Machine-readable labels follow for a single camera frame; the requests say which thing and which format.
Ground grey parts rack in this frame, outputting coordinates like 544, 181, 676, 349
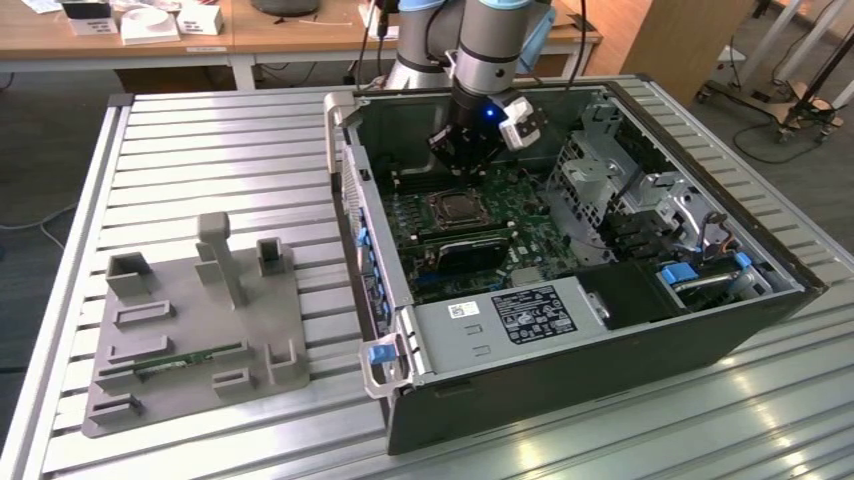
80, 211, 313, 439

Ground wooden desk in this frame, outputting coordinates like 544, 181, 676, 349
232, 0, 606, 91
0, 0, 259, 91

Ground green RAM stick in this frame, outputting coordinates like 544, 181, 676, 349
132, 349, 216, 377

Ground black cable with plug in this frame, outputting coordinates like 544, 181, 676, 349
351, 0, 394, 96

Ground black PC case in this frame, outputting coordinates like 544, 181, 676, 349
323, 74, 839, 456

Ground green motherboard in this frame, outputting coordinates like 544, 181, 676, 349
379, 164, 606, 307

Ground silver CPU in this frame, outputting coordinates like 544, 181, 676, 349
443, 197, 479, 222

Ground black graphics card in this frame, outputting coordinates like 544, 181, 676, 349
426, 234, 514, 277

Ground wooden panel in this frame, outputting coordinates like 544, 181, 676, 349
619, 0, 759, 106

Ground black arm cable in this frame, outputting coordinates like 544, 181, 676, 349
563, 0, 592, 94

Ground CPU socket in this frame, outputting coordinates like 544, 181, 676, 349
420, 188, 496, 232

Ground blue case latch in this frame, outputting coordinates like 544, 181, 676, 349
366, 343, 396, 370

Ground dark round object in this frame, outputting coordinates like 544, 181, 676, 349
249, 0, 320, 17

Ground silver metal tube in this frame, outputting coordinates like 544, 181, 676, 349
671, 272, 743, 301

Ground white round holder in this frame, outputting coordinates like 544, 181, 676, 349
117, 7, 181, 46

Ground silver metal drive cage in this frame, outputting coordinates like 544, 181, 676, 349
546, 97, 688, 266

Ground grey power supply unit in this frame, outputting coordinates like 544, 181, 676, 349
406, 277, 612, 376

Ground wheeled equipment stand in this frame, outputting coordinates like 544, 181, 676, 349
692, 0, 854, 146

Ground white printed box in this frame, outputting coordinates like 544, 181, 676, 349
173, 0, 225, 35

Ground metal socket cover frame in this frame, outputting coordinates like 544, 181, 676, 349
426, 190, 494, 230

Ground coloured wire bundle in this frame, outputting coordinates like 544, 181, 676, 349
692, 210, 735, 264

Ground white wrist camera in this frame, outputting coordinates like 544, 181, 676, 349
496, 94, 547, 151

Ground white box with black top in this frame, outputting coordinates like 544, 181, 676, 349
60, 0, 120, 37

